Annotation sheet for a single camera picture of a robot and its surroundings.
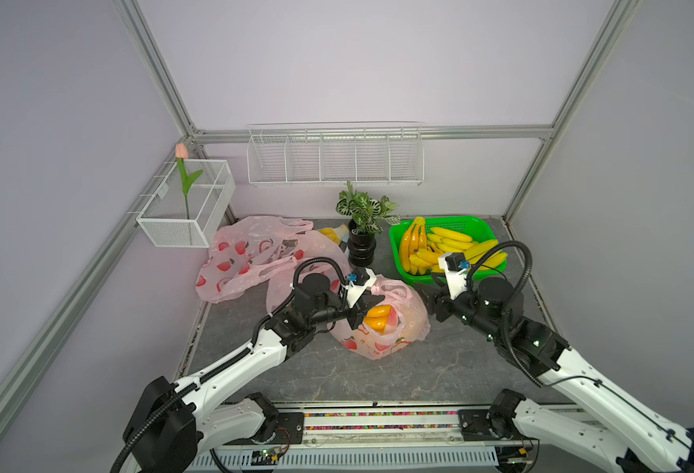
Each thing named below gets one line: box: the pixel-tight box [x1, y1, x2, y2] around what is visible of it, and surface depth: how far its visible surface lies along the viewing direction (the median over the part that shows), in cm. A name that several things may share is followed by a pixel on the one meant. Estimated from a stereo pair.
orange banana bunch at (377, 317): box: [362, 304, 393, 336], surface depth 84 cm
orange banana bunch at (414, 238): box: [400, 215, 428, 276], surface depth 110 cm
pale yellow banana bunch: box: [426, 226, 474, 255], surface depth 107 cm
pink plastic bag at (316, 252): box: [266, 230, 352, 313], surface depth 107 cm
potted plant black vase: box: [335, 180, 402, 268], surface depth 91 cm
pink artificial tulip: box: [174, 142, 204, 220], surface depth 85 cm
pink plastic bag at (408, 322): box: [327, 273, 431, 361], surface depth 77 cm
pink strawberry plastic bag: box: [195, 215, 315, 303], surface depth 110 cm
